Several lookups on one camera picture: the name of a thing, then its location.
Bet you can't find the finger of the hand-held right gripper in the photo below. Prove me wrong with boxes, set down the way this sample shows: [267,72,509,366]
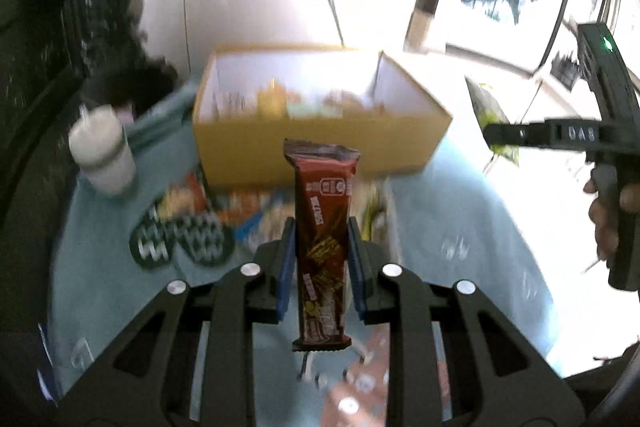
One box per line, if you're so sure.
[482,121,548,148]

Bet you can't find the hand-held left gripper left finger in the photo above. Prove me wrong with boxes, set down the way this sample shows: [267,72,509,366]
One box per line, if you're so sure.
[55,217,297,427]

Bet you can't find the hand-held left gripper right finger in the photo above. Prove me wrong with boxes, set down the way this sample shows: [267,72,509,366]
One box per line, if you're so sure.
[347,217,586,427]

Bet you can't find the green snack packet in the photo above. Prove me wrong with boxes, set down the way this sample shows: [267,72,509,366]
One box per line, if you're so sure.
[465,77,522,166]

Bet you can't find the brown chocolate bar packet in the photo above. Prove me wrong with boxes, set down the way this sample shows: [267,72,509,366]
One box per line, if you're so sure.
[282,138,362,353]

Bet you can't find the yellow cardboard box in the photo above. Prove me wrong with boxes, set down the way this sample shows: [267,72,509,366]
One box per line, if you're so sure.
[192,44,453,188]

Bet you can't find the person's right hand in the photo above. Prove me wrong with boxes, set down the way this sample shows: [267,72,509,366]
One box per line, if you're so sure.
[582,177,623,259]

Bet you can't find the dark small boxes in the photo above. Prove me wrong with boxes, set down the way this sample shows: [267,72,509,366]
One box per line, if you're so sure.
[549,51,583,90]

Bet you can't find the light blue printed tablecloth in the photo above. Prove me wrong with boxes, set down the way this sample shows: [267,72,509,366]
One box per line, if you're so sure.
[37,79,572,427]

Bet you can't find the cardboard corner protector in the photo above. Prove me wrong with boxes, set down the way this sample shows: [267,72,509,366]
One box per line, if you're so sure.
[404,9,437,54]

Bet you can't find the white lidded cup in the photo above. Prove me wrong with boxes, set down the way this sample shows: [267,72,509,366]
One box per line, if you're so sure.
[67,104,138,198]

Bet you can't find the dark carved wooden furniture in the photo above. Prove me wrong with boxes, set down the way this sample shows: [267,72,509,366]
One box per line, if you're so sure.
[0,0,182,408]

